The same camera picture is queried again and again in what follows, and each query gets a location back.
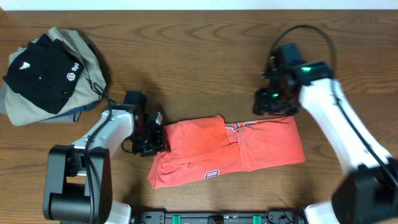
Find red t-shirt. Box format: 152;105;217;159
147;115;305;189

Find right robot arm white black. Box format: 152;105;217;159
254;62;397;223

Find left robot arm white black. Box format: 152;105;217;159
43;104;165;223

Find dark blue folded garment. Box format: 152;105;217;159
52;100;100;119

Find black folded shirt white logo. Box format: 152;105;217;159
3;34;85;114

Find grey folded garment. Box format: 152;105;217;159
1;27;106;126

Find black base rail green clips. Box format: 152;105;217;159
129;208;307;224

